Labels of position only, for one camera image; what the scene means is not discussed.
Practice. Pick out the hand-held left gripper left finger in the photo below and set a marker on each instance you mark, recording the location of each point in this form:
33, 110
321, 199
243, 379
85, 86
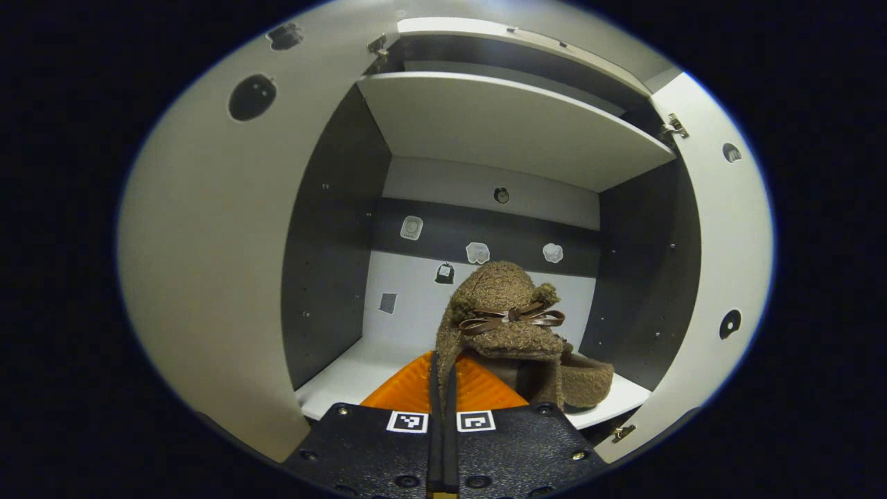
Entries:
374, 450

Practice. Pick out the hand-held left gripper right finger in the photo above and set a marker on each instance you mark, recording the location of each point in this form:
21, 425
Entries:
513, 450

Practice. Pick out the brown fuzzy shoe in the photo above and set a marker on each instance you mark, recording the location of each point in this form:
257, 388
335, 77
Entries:
589, 381
495, 291

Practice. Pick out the white cabinet door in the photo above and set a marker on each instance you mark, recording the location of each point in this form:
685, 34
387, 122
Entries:
208, 242
727, 263

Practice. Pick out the white shoe cabinet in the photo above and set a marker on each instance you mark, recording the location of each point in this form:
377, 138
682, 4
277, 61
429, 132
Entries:
513, 125

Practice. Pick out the metal door hinge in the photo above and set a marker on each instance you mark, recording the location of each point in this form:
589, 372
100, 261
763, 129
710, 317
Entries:
622, 433
673, 127
378, 46

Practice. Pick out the white cabinet drawer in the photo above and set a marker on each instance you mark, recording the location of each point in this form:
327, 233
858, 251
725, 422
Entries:
450, 26

